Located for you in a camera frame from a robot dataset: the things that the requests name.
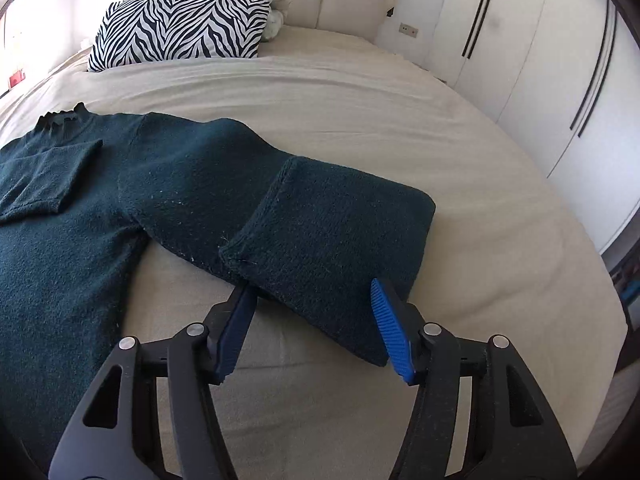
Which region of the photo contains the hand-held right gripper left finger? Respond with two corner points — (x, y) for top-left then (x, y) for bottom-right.
(48, 285), (258, 480)

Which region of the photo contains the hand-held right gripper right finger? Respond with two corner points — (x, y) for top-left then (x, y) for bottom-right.
(370, 278), (578, 480)

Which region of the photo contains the dark teal knit sweater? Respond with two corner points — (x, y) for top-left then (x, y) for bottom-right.
(0, 102), (437, 466)

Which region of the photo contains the bed with beige sheet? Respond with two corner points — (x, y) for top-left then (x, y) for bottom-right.
(0, 25), (631, 480)

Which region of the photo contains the zebra print pillow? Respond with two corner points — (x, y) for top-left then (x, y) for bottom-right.
(87, 0), (275, 73)

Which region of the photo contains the beige upholstered headboard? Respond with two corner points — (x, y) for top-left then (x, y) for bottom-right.
(272, 0), (398, 43)

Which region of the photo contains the white wardrobe with black handles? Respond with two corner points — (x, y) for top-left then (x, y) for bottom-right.
(420, 0), (640, 256)

